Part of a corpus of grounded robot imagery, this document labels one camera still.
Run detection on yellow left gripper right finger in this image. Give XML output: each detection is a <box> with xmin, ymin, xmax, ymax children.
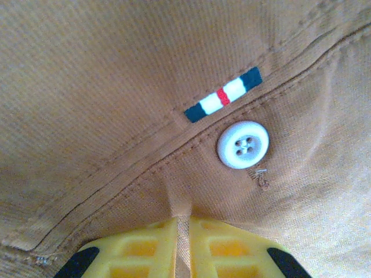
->
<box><xmin>188</xmin><ymin>216</ymin><xmax>313</xmax><ymax>278</ymax></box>

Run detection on white four-hole button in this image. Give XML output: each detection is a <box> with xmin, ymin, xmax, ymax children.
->
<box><xmin>216</xmin><ymin>120</ymin><xmax>270</xmax><ymax>170</ymax></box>

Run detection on navy white red striped label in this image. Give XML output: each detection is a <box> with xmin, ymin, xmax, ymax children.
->
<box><xmin>184</xmin><ymin>66</ymin><xmax>263</xmax><ymax>124</ymax></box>

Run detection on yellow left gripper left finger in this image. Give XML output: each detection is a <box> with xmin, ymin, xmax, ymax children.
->
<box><xmin>53</xmin><ymin>217</ymin><xmax>178</xmax><ymax>278</ymax></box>

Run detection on brown long pants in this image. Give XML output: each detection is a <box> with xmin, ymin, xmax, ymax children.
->
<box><xmin>0</xmin><ymin>0</ymin><xmax>371</xmax><ymax>278</ymax></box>

